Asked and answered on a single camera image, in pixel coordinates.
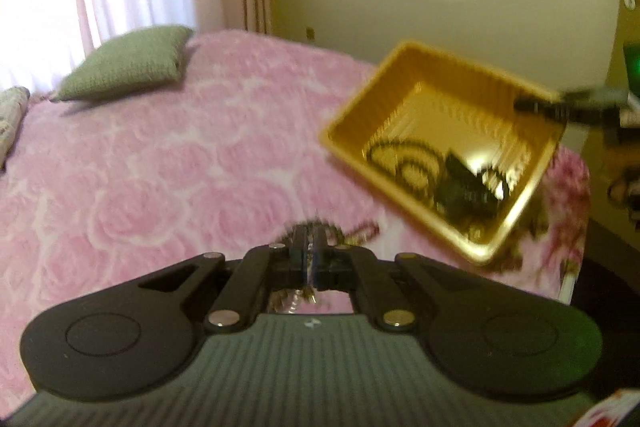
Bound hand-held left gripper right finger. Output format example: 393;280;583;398
311;227;481;334

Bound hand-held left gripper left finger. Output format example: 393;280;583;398
132;227;309;334

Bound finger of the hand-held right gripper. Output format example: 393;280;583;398
514;94;568;120

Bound black strap wristwatch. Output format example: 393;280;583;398
435;149;508;220

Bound yellow plastic tray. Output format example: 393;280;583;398
320;39;568;267

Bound green object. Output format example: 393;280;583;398
624;42;640;98

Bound pink floral blanket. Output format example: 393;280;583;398
0;29;593;408

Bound green checked pillow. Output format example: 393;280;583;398
50;26;194;102

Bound red and white object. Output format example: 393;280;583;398
575;389;640;427

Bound striped folded quilt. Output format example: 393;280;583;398
0;87;31;168

